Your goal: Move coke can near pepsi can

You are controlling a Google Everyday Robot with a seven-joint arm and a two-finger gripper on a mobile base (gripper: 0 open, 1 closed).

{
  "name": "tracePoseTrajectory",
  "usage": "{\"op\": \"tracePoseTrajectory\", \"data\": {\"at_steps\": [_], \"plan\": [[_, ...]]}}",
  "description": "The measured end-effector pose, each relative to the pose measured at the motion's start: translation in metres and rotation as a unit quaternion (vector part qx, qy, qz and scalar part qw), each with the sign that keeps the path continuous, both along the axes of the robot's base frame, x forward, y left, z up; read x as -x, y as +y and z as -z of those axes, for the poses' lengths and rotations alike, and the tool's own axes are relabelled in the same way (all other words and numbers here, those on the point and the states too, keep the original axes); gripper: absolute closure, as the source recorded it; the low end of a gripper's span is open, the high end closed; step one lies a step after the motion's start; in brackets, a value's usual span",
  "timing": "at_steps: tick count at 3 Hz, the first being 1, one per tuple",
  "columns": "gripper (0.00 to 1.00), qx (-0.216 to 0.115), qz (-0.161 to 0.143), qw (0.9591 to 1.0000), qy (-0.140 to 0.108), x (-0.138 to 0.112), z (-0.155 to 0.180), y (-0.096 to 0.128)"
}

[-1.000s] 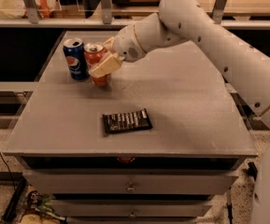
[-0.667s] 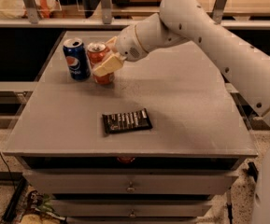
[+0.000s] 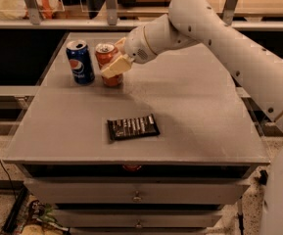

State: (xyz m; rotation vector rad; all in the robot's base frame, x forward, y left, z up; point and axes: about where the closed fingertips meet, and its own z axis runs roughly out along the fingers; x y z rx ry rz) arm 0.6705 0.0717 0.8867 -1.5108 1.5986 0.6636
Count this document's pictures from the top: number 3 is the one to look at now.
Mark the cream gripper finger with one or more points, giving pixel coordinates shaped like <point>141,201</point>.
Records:
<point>120,45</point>
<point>118,66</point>

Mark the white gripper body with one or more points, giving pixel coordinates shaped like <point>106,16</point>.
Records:
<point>136,45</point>

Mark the orange coke can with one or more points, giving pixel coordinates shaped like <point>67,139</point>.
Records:
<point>104,52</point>

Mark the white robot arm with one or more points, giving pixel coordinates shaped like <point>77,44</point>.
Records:
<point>257,70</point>

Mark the blue pepsi can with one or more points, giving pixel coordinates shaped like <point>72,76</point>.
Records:
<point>80,62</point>

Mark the black snack bar wrapper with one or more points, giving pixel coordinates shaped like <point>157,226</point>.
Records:
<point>132,128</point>

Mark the red object inside cabinet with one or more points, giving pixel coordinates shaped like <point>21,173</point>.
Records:
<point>131,167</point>

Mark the white orange bag behind glass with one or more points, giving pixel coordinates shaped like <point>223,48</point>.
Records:
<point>17,10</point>

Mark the grey drawer cabinet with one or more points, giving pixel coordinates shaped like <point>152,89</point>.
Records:
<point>162,154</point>

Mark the upper drawer with knob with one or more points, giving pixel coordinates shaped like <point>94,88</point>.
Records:
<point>196,192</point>

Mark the drawer with knob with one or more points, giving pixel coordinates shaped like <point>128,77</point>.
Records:
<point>137,218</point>
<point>196,192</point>

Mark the lower drawer with knob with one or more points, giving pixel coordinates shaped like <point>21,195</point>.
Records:
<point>137,218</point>

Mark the snack bags on floor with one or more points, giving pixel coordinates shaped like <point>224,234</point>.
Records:
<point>40,221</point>

